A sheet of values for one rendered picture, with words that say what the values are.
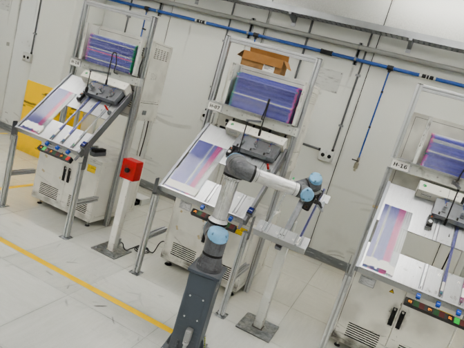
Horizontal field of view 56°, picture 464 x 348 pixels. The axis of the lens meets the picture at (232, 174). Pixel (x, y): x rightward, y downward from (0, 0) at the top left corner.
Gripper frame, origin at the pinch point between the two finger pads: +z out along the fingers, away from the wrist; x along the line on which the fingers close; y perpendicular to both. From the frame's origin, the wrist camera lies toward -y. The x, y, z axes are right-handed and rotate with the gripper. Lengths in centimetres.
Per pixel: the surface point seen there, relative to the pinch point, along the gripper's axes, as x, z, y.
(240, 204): 45, 13, -17
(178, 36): 264, 95, 157
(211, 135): 102, 22, 24
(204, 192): 72, 13, -23
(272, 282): 2, 38, -46
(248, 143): 70, 15, 29
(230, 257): 44, 61, -41
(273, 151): 50, 15, 32
